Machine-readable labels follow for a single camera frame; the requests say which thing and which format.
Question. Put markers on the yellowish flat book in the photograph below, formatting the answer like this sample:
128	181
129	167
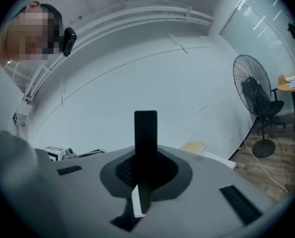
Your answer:
193	147

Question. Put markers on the white wall conduit pipes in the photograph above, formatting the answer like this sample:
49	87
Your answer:
127	17

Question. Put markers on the black office chair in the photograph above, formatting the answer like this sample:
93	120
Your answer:
276	106

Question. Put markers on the red hair band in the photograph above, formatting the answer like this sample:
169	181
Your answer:
34	4

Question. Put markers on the person's head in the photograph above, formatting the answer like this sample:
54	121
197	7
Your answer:
25	38

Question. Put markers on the white table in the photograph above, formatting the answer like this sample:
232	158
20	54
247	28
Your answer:
220	159

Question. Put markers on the frosted glass partition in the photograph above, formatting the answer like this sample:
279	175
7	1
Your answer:
261	28

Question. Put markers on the pale purple cloth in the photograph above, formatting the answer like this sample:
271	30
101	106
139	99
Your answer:
293	82

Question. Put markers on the round wooden table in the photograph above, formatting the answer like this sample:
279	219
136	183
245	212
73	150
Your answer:
292	87

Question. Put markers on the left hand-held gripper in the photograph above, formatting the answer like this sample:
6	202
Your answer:
59	154

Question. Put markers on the brown paper item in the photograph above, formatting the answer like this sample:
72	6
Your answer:
281	79

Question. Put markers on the black standing fan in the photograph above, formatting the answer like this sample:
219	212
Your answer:
251	83

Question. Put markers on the black head-worn camera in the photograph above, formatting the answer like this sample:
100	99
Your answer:
69	41

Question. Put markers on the white wall junction box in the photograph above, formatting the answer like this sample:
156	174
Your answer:
22	113

